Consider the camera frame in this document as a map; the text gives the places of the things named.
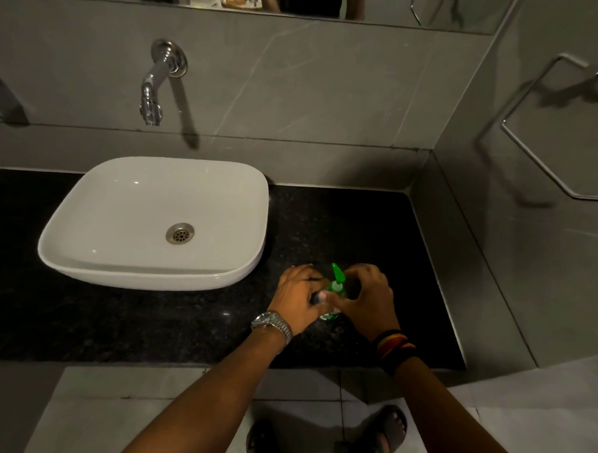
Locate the wall mirror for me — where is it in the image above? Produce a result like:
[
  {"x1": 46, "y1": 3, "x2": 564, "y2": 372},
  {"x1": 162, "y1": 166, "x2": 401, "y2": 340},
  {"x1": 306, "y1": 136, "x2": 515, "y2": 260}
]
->
[{"x1": 0, "y1": 0, "x2": 518, "y2": 37}]

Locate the dark sandal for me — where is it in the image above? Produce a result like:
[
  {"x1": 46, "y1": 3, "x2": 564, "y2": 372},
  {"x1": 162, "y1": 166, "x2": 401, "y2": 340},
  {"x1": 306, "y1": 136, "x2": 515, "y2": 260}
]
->
[
  {"x1": 354, "y1": 403, "x2": 410, "y2": 453},
  {"x1": 245, "y1": 417, "x2": 285, "y2": 453}
]

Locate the person's left forearm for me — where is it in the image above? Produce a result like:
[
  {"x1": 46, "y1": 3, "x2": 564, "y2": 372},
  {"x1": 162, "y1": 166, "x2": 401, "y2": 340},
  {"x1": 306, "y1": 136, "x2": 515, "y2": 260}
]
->
[{"x1": 116, "y1": 322, "x2": 288, "y2": 453}]

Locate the silver metal wristwatch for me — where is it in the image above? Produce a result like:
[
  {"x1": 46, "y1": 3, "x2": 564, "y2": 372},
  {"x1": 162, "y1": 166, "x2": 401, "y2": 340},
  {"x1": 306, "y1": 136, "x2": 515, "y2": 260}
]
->
[{"x1": 248, "y1": 309, "x2": 294, "y2": 353}]

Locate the person's left hand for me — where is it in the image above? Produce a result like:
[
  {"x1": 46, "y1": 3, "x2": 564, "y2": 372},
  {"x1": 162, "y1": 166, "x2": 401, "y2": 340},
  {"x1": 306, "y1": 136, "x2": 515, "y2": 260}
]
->
[{"x1": 266, "y1": 262, "x2": 332, "y2": 338}]

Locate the white ceramic basin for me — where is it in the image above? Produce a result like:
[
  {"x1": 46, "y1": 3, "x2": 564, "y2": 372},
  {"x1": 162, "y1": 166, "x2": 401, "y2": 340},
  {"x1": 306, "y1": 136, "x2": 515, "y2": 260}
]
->
[{"x1": 35, "y1": 152, "x2": 272, "y2": 297}]

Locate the person's right hand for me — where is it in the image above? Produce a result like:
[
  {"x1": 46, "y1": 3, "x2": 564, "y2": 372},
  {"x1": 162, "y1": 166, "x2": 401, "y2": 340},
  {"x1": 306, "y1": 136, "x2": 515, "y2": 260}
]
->
[{"x1": 317, "y1": 261, "x2": 403, "y2": 344}]

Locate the striped black orange wristband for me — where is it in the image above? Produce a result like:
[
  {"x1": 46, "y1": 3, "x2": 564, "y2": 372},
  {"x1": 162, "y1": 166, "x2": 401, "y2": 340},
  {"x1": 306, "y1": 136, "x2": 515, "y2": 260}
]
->
[{"x1": 370, "y1": 328, "x2": 420, "y2": 378}]

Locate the person's right forearm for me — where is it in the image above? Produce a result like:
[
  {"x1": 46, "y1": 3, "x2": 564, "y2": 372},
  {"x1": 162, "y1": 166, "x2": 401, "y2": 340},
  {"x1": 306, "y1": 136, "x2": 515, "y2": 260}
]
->
[{"x1": 387, "y1": 356, "x2": 538, "y2": 453}]

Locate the chrome wall tap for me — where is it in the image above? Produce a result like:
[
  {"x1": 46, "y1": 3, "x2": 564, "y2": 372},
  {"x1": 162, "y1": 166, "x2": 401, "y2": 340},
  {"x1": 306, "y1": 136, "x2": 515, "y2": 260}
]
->
[{"x1": 138, "y1": 38, "x2": 189, "y2": 128}]

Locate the chrome towel ring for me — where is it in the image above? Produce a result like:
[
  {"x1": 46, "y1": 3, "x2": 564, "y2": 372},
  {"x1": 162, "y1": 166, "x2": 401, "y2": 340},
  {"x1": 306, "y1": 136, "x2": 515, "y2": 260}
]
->
[{"x1": 496, "y1": 49, "x2": 598, "y2": 202}]

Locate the metal sink drain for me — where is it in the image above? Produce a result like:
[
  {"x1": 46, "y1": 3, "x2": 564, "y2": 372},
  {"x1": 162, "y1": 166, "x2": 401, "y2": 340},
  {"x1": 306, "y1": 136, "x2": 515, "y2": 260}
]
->
[{"x1": 165, "y1": 222, "x2": 196, "y2": 246}]

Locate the green pump soap bottle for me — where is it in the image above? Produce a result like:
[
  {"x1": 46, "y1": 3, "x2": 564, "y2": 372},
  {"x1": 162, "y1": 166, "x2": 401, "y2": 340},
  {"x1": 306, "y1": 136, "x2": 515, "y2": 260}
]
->
[{"x1": 313, "y1": 262, "x2": 351, "y2": 323}]

